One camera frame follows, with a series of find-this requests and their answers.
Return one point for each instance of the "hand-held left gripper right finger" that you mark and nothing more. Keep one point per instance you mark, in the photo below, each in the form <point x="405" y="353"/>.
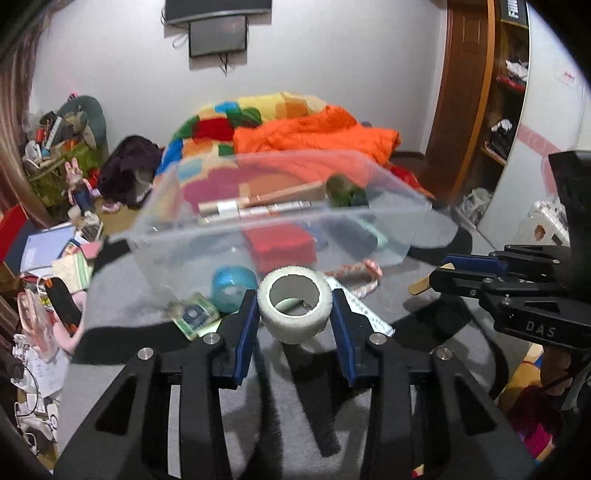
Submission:
<point x="344" y="341"/>

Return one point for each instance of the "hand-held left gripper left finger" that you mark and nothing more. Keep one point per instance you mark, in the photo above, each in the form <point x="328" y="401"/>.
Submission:
<point x="244" y="341"/>

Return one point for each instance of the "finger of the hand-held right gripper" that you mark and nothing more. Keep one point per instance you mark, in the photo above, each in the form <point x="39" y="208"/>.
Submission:
<point x="466" y="264"/>
<point x="455" y="279"/>

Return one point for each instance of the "wooden stick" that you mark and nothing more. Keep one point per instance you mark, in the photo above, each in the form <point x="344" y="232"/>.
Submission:
<point x="418" y="285"/>

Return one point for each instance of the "white gauze tape roll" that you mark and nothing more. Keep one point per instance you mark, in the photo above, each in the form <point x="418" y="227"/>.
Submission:
<point x="295" y="327"/>

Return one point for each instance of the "clear plastic storage bin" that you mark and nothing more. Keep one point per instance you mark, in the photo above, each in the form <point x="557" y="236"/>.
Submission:
<point x="194" y="258"/>

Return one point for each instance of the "purple spray bottle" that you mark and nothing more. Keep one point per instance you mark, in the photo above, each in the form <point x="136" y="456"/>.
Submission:
<point x="351" y="240"/>

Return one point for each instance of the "red cardboard box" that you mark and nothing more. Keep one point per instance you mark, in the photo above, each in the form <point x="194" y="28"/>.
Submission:
<point x="281" y="244"/>

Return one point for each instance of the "dark green spray bottle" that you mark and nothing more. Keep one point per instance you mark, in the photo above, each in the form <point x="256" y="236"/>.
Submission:
<point x="344" y="196"/>

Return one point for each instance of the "silver spray pen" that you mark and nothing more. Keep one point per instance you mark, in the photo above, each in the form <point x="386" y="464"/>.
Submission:
<point x="286" y="206"/>

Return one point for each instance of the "beige foundation tube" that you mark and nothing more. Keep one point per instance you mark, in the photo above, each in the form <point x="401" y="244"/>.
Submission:
<point x="295" y="190"/>

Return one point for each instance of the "white tube green print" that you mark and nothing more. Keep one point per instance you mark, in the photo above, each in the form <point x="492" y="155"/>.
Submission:
<point x="364" y="311"/>

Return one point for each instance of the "small green packet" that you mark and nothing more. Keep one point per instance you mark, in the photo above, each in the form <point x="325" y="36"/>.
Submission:
<point x="196" y="316"/>

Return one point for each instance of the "light green small cap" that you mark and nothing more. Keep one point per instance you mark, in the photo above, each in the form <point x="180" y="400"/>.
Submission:
<point x="288" y="304"/>

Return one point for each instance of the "clear plastic bag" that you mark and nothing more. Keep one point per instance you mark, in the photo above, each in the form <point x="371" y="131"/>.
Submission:
<point x="475" y="205"/>

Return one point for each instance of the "blue tape roll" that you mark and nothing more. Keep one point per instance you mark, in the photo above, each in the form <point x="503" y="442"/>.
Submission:
<point x="226" y="281"/>

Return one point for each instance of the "grey black striped blanket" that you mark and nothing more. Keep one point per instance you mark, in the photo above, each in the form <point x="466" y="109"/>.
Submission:
<point x="300" y="406"/>

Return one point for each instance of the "white suitcase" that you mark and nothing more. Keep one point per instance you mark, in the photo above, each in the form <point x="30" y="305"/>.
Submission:
<point x="540" y="221"/>

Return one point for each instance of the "floral pink yellow blanket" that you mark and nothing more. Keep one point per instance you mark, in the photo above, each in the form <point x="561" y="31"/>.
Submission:
<point x="531" y="415"/>

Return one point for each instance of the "wooden shelf unit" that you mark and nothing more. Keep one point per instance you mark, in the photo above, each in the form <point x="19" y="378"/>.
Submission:
<point x="503" y="101"/>

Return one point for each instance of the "white wardrobe door pink pattern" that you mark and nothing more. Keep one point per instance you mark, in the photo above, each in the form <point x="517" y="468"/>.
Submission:
<point x="545" y="115"/>

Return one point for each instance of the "brown wooden door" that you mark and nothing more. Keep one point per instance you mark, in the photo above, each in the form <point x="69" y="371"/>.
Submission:
<point x="461" y="92"/>

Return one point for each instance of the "pink notebook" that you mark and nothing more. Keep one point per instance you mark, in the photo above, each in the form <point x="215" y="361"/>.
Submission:
<point x="91" y="249"/>

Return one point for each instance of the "black orange handheld device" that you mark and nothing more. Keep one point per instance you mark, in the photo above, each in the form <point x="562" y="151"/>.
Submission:
<point x="62" y="300"/>

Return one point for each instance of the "pale green book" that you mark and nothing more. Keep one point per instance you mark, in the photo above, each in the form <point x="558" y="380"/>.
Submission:
<point x="71" y="270"/>

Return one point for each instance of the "orange blanket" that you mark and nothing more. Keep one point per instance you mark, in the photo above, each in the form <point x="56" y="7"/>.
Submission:
<point x="314" y="134"/>

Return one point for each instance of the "white paper sheets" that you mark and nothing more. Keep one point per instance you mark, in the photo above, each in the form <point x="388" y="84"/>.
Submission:
<point x="44" y="374"/>

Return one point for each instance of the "pink clear bag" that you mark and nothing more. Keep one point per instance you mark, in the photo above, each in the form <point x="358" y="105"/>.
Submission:
<point x="34" y="318"/>

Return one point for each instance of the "white power strip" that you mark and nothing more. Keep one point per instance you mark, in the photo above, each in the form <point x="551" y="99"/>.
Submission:
<point x="46" y="420"/>

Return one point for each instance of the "dark purple clothes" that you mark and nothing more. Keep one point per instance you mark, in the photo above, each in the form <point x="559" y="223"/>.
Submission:
<point x="129" y="161"/>

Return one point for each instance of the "colourful patchwork blanket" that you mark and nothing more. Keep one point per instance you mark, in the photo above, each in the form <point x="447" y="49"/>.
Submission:
<point x="217" y="129"/>

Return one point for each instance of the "pale blue notebook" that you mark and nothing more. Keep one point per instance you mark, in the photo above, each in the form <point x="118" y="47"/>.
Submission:
<point x="44" y="249"/>

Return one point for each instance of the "rabbit toy figure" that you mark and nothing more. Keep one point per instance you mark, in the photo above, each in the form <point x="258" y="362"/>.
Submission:
<point x="78" y="184"/>

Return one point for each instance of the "green fabric storage box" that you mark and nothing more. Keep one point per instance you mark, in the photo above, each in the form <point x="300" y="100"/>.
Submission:
<point x="46" y="189"/>

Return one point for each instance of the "black box white letters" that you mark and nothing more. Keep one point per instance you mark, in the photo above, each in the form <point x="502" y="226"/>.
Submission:
<point x="512" y="11"/>

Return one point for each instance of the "red shoe box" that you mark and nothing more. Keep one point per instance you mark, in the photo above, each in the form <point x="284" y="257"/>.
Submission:
<point x="11" y="230"/>

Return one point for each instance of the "grey green plush pillow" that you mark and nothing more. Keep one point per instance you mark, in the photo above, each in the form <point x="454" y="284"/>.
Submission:
<point x="94" y="115"/>

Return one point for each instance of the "striped curtain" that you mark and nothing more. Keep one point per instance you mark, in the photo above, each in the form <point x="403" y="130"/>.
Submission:
<point x="14" y="138"/>

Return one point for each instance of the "small wall monitor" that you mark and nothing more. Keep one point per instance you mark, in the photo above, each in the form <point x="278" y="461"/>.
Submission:
<point x="217" y="37"/>

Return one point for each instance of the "black wall television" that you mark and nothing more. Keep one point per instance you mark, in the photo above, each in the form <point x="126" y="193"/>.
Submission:
<point x="217" y="9"/>

